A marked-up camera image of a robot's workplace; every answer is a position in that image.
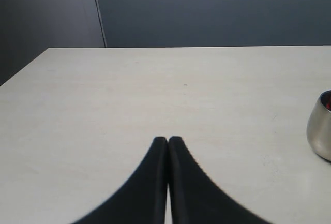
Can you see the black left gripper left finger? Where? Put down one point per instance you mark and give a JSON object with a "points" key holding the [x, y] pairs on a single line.
{"points": [[143, 197]]}

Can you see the steel cup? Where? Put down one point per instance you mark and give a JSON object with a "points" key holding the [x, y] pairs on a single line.
{"points": [[318, 127]]}

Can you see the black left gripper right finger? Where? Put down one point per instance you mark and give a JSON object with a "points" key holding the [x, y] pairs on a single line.
{"points": [[194, 197]]}

